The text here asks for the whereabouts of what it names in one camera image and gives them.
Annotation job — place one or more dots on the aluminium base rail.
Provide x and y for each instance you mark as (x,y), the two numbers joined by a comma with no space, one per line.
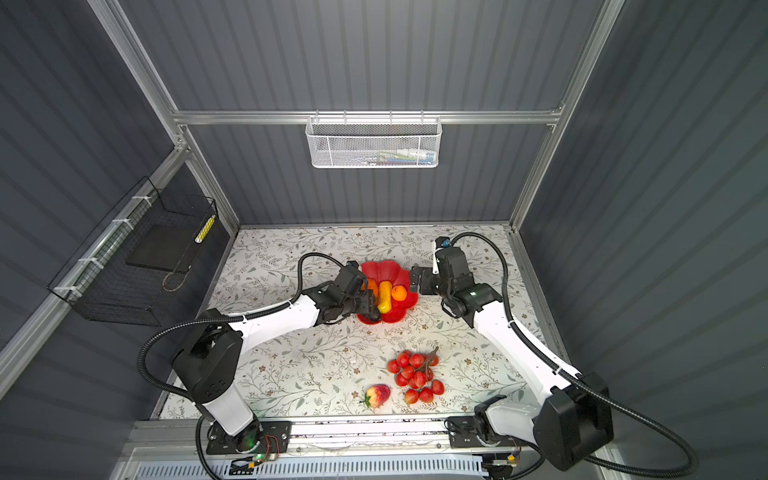
(421,446)

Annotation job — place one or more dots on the black wire mesh basket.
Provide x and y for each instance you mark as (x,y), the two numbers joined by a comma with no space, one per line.
(140,269)

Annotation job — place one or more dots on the red yellow fake peach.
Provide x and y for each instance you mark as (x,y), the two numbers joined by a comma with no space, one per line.
(376,395)

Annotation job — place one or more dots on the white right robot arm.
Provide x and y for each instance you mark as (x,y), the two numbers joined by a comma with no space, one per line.
(567,425)

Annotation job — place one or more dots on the red fake cherry tomato bunch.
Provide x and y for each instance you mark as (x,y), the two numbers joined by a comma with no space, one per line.
(415,373)

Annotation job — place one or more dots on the markers in white basket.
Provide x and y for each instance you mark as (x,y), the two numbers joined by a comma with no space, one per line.
(400,157)

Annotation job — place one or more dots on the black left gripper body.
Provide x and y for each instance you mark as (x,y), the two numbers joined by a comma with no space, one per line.
(364,302)

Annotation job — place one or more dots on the white wire mesh basket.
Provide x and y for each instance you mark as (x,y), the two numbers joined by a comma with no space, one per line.
(334,145)

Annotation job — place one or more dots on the yellow marker pen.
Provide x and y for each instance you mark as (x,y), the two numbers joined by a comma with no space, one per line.
(205,229)

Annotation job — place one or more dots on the orange fake fruit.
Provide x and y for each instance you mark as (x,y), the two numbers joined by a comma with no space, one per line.
(399,293)

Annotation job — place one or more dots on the yellow fake squash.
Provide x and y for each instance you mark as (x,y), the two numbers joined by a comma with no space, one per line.
(385,302)

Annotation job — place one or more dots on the red flower-shaped fruit bowl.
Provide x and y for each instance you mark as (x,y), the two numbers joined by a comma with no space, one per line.
(388,270)

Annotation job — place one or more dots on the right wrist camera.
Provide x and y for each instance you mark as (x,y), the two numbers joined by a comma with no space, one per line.
(442,242)

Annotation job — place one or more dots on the black foam pad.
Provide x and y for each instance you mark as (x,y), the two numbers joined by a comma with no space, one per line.
(165,248)

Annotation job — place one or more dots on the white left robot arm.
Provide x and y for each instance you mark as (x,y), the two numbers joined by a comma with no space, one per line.
(208,357)

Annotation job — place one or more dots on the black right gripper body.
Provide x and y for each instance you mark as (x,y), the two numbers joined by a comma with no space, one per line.
(431,283)

